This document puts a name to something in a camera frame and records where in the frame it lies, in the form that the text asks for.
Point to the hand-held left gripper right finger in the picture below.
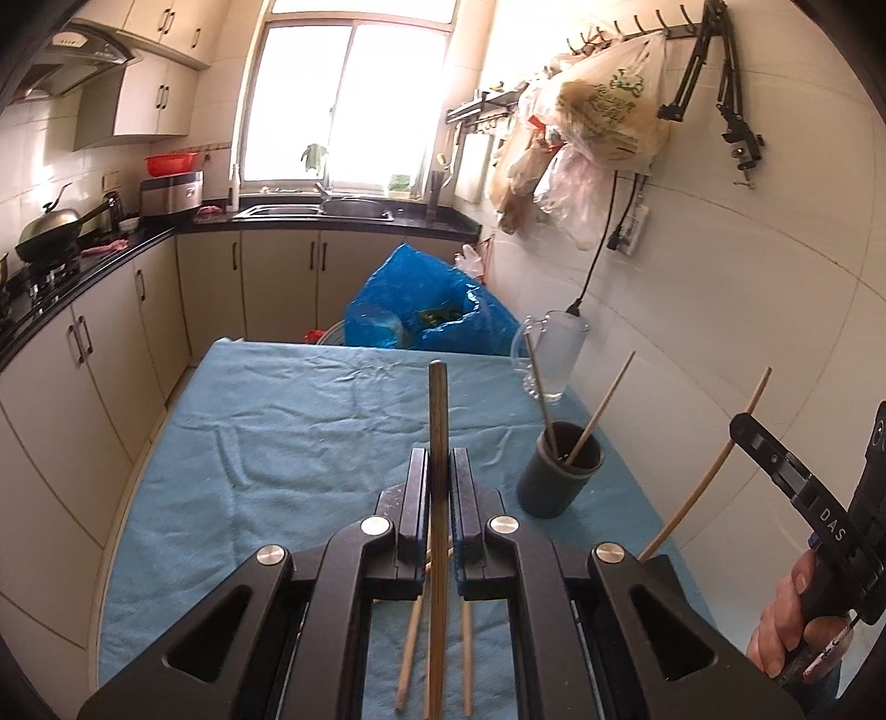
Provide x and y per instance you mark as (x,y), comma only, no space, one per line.
(462,554)

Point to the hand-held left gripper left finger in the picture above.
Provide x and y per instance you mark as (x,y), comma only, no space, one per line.
(417,554)

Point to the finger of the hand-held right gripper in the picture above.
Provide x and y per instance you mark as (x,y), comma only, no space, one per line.
(782,460)

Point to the light wooden chopstick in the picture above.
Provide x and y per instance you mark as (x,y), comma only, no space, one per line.
(410,658)
(609,398)
(692,498)

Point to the dark grey cup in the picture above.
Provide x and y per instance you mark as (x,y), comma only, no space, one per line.
(554,484)

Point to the person's right hand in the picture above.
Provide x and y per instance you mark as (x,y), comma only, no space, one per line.
(779,609)

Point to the blue towel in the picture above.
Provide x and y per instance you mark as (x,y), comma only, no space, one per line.
(277,450)

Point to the glass pitcher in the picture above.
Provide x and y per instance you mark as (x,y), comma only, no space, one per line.
(557,360)

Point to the blue plastic bag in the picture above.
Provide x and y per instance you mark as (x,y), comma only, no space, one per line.
(401,291)

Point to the white power strip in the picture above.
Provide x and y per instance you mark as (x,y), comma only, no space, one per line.
(631,228)

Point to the white plastic bag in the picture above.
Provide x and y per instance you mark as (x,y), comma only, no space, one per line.
(471,262)

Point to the clear plastic bag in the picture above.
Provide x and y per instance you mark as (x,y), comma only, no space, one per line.
(574,194)

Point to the dark utensil holder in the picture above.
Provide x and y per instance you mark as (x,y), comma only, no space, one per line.
(437,201)

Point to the steel sink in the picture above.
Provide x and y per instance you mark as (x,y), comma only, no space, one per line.
(291,210)

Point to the green packet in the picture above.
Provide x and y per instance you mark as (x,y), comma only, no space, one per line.
(399,184)

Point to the steel faucet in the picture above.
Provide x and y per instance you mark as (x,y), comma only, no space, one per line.
(325,194)

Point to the white base cabinets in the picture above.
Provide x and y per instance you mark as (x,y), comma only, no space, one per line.
(104,332)

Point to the yellowish plastic bag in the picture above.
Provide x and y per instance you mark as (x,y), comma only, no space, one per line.
(519,173)

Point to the white cutting board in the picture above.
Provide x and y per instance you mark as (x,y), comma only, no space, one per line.
(473,166)

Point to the green print plastic bag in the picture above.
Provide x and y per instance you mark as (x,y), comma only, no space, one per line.
(609,104)

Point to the pink cloth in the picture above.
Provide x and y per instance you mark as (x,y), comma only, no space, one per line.
(207,212)
(104,246)

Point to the white bottle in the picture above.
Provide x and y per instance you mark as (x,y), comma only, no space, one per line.
(234,190)

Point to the black kitchen countertop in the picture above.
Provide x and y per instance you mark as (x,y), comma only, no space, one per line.
(159,232)

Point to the steel countertop appliance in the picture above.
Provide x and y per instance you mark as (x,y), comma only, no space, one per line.
(169,197)

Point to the small white bowl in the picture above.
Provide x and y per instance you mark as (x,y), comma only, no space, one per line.
(129,223)

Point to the red basin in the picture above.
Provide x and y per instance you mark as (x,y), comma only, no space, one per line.
(173,164)

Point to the gas stove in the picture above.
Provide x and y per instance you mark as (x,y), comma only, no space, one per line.
(41,284)

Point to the kitchen window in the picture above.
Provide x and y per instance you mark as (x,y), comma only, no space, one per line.
(291,104)

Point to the black wok with lid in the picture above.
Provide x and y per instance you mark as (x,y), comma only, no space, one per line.
(48,232)

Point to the range hood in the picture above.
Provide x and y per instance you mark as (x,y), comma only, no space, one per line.
(76,62)

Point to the metal wall rack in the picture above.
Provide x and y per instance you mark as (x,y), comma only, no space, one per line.
(484,107)

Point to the black hook rail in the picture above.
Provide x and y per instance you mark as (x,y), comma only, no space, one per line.
(644,31)

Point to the wall socket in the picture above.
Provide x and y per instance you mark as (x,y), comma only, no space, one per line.
(111,181)

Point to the white wall cabinets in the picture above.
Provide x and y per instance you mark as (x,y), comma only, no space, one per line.
(138,104)

